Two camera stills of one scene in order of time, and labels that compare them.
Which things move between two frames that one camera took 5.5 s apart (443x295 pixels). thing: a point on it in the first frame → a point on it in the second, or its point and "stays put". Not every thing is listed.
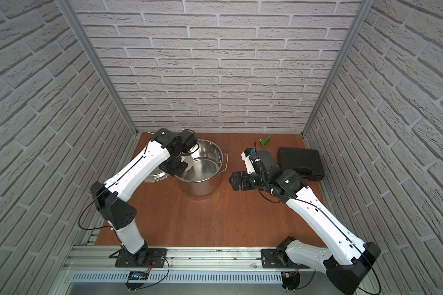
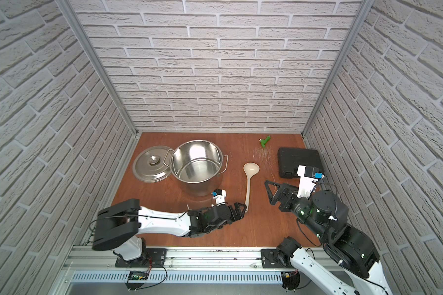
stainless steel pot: (209, 162) stays put
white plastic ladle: (189, 160) → (251, 169)
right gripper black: (243, 176) → (291, 195)
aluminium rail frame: (187, 265) stays put
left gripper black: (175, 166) → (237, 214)
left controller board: (136, 276) stays put
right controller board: (290, 280) stays put
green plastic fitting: (264, 141) stays put
